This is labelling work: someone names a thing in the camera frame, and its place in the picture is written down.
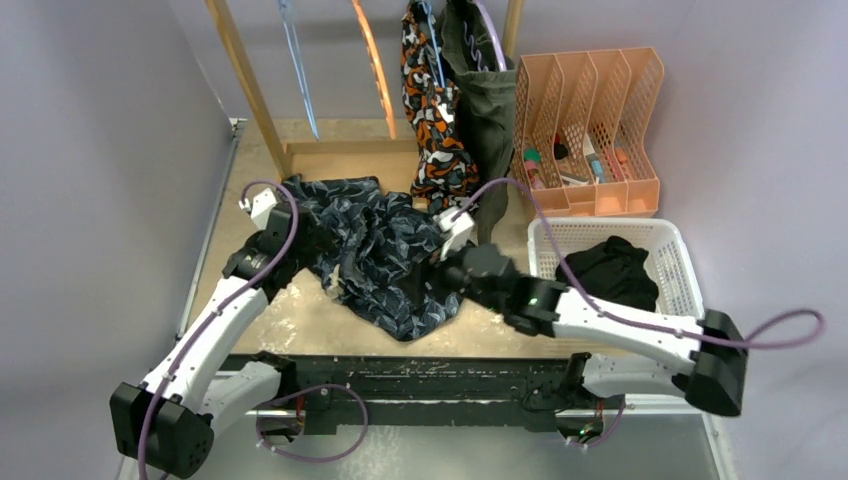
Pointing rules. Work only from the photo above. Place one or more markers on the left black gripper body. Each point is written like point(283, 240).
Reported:
point(316, 243)

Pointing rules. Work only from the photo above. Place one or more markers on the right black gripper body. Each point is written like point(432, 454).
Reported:
point(450, 277)

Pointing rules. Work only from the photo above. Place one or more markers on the dark shark print shorts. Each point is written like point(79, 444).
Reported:
point(379, 245)

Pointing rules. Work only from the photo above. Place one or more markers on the orange camouflage shorts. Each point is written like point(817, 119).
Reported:
point(446, 175)

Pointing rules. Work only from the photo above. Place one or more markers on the black shorts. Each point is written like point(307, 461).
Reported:
point(614, 270)

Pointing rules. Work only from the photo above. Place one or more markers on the orange hanger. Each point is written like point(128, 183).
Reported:
point(377, 67)

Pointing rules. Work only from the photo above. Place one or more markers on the light blue wire hanger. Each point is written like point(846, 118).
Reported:
point(289, 26)

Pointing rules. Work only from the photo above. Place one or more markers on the white plastic basket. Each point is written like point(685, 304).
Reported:
point(668, 262)

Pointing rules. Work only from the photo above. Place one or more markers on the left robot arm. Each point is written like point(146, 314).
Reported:
point(169, 421)

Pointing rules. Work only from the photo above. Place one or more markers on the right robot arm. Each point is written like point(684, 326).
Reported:
point(698, 359)

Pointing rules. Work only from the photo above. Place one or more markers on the olive green shorts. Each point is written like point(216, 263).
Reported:
point(487, 103)

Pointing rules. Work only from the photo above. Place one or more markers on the lavender wavy hanger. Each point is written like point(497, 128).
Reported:
point(475, 11)

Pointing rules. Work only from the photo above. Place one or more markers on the wooden clothes rack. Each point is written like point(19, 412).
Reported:
point(392, 161)

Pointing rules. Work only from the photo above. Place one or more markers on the green pink small item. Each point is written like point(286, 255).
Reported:
point(532, 163)

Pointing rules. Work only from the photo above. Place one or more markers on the black red small item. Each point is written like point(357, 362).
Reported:
point(560, 148)

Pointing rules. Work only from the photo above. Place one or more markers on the white blue marker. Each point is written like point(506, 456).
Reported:
point(575, 172)

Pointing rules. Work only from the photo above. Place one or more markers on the orange file organizer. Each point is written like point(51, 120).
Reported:
point(609, 95)

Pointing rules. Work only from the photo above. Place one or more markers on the orange pink small item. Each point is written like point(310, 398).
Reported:
point(618, 163)

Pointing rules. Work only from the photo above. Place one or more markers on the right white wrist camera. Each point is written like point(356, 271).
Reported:
point(456, 226)

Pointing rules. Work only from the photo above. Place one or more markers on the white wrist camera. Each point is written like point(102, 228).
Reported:
point(456, 226)
point(260, 206)

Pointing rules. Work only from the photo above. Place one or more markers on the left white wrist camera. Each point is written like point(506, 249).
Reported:
point(260, 206)

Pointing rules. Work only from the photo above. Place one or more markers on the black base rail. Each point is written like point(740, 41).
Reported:
point(538, 395)

